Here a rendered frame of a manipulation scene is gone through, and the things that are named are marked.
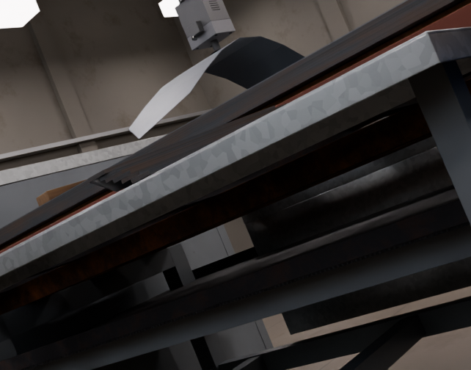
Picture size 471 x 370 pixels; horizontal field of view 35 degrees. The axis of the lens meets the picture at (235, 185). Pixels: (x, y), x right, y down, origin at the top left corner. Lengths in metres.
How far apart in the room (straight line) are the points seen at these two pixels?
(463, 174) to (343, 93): 0.16
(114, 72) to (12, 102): 2.03
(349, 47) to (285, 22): 11.13
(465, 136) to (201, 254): 1.87
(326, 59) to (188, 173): 0.34
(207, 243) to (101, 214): 1.68
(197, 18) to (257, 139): 0.89
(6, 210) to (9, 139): 8.52
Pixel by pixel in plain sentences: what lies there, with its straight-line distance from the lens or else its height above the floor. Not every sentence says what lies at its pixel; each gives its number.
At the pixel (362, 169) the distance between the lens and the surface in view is 1.99.
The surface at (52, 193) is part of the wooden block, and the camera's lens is 1.77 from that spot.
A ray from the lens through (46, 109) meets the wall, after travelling 11.19.
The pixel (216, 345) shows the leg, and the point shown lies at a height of 0.34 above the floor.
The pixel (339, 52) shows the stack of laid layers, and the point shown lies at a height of 0.83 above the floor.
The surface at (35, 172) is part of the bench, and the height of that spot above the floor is 1.02.
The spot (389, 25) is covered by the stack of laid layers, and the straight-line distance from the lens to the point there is 1.05.
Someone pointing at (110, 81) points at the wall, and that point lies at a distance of 12.10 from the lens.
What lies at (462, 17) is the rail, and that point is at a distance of 1.01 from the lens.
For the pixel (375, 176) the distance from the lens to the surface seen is 1.97.
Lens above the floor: 0.66
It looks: 3 degrees up
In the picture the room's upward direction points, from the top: 22 degrees counter-clockwise
